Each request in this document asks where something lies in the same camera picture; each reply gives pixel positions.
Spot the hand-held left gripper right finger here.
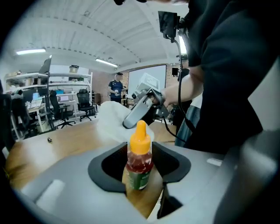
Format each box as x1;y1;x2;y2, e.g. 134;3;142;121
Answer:
151;141;226;224

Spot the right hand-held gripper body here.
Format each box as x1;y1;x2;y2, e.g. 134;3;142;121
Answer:
131;72;170;120

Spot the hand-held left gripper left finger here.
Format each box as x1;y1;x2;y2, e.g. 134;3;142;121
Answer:
21;141;150;224

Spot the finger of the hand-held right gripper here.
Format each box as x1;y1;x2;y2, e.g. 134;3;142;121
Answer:
122;98;152;130

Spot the white cloth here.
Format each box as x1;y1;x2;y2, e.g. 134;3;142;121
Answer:
96;101;155;145

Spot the orange-capped brown bottle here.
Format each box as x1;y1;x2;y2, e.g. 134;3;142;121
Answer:
121;119;154;191

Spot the person's right forearm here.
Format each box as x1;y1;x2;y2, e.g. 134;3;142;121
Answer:
163;65;204;108

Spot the whiteboard on rolling stand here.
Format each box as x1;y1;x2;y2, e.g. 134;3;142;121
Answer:
127;63;168;97

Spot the ceiling tube light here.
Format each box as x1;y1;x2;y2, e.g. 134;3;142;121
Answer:
178;34;188;55
94;57;119;67
15;48;47;56

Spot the black mesh office chair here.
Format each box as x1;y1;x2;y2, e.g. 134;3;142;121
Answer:
76;88;97;122

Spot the black chest-mounted box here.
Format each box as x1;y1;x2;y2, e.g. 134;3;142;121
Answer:
157;10;181;43

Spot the white shelving unit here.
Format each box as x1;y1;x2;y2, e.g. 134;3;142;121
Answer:
4;70;94;123

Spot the person's black shirt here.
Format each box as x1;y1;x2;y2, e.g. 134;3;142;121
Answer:
183;0;280;155

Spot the large black office chair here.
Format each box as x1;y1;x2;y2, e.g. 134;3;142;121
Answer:
0;91;16;152

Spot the black cable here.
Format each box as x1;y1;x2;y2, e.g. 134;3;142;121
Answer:
174;38;198;144

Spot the black head-worn camera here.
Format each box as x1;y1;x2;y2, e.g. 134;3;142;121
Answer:
113;0;147;6

